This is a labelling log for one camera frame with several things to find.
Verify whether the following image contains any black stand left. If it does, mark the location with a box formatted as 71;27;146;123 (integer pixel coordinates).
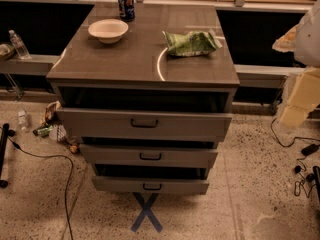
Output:
0;123;15;189

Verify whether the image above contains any bottom grey drawer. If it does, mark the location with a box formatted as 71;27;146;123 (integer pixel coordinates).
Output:
92;176;209;195

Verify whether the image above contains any green jalapeno chip bag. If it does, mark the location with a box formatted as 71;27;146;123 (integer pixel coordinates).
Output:
163;31;222;57

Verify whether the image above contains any bowl on left shelf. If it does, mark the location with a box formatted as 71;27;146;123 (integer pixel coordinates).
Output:
0;43;15;61

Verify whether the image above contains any grey drawer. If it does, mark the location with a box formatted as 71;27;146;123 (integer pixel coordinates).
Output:
92;176;209;195
57;108;232;142
80;144;217;168

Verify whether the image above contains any clear water bottle on shelf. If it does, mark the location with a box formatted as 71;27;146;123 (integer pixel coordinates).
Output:
9;30;30;59

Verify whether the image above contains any blue tape cross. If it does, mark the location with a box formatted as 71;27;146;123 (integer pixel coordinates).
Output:
131;192;163;233

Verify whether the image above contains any white paper bowl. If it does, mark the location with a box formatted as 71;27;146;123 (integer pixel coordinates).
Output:
88;19;128;44

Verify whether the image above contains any small water bottle on floor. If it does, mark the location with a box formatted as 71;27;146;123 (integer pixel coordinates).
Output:
18;110;29;131

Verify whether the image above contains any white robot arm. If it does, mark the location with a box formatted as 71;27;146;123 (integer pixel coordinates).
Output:
279;9;320;128

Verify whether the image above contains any black power adapter cable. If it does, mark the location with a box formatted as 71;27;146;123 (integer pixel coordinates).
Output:
269;117;320;157

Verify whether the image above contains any white checkered cup on floor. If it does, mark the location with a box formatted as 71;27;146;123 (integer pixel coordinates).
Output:
49;125;67;142

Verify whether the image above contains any snack bag on floor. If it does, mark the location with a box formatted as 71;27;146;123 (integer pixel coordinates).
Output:
43;101;61;124

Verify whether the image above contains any top grey drawer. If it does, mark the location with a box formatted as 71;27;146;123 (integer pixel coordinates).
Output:
57;108;232;142

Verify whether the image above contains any middle grey drawer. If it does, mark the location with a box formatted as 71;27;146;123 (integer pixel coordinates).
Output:
80;144;217;168

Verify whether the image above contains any black cable on floor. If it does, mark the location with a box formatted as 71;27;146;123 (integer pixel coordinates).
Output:
0;125;75;240

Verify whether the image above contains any green can on floor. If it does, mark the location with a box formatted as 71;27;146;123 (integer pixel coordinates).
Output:
33;125;53;137

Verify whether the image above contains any grey drawer cabinet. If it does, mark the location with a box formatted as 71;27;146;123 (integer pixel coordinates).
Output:
47;4;239;181

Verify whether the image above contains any blue Pepsi can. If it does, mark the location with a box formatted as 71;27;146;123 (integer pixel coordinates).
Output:
118;0;135;21

